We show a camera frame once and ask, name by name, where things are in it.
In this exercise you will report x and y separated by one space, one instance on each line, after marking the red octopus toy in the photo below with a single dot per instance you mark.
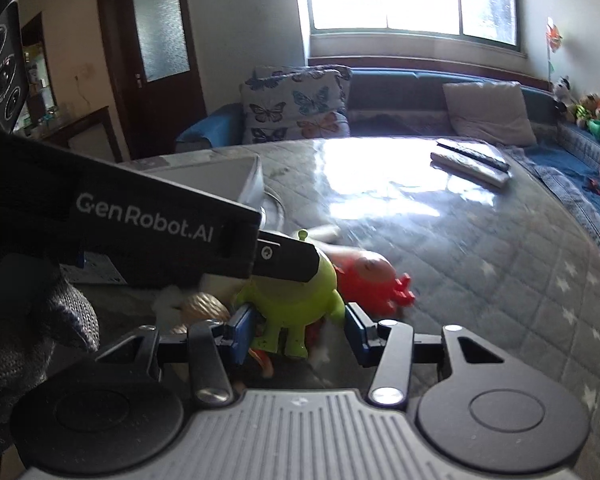
370 280

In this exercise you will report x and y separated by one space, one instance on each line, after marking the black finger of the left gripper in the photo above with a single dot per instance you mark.
285 258

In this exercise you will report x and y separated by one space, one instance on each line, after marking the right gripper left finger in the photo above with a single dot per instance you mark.
212 347

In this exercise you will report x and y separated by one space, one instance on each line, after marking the wooden cabinet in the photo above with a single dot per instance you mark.
46 119

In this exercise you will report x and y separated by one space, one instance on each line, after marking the plush toys pile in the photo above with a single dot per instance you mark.
584 112

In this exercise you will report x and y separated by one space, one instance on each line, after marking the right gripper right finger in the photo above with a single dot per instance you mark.
388 347

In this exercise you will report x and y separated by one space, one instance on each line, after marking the orange flower decoration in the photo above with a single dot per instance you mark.
553 39

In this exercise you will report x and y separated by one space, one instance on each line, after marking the grey gloved left hand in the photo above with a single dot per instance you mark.
39 309

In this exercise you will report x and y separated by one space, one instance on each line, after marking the black remote control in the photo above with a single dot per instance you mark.
489 160

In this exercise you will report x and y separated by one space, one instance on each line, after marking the tan walnut toy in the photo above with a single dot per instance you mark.
199 307

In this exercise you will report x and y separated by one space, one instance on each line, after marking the grey pillow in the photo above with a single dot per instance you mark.
494 112

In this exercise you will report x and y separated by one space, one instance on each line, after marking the blue sofa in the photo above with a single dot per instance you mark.
412 103

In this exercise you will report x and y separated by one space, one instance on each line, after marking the butterfly print pillow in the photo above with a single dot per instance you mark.
303 104

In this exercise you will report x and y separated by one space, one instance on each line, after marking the white remote control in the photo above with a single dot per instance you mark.
471 168

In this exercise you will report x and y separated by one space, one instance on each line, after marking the dark wooden door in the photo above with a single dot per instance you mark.
153 71

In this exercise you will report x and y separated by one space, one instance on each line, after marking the cardboard storage box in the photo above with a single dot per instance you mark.
239 179

